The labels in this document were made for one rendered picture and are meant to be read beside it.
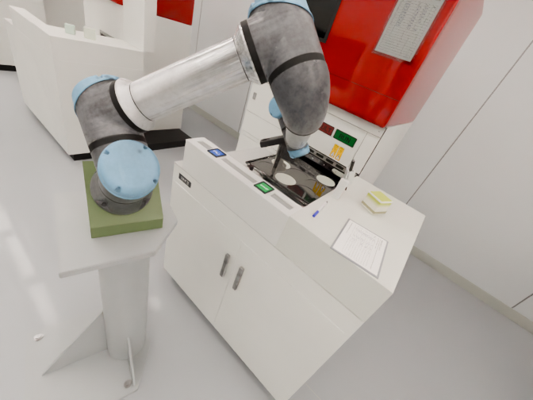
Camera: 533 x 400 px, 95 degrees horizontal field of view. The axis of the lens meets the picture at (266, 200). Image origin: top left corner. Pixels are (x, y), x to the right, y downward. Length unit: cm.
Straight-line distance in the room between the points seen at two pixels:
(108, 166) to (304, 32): 45
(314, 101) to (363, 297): 55
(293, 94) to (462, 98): 231
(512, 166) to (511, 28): 100
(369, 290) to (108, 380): 117
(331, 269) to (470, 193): 216
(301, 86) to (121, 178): 40
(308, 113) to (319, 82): 6
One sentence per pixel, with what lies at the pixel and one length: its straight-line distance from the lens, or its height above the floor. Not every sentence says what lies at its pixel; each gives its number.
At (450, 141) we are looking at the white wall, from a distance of 273.
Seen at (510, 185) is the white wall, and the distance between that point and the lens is 280.
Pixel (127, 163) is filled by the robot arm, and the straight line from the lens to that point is 59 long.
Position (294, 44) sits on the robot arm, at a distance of 51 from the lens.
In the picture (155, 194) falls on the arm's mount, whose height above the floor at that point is 91.
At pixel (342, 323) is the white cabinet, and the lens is 89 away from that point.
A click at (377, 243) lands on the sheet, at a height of 97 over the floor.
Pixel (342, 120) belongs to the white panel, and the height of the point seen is 117.
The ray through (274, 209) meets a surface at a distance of 81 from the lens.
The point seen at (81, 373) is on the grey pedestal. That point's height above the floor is 2.
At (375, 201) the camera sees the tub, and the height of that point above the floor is 102.
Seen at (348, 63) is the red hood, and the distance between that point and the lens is 128.
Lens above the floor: 140
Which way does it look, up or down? 33 degrees down
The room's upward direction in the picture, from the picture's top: 21 degrees clockwise
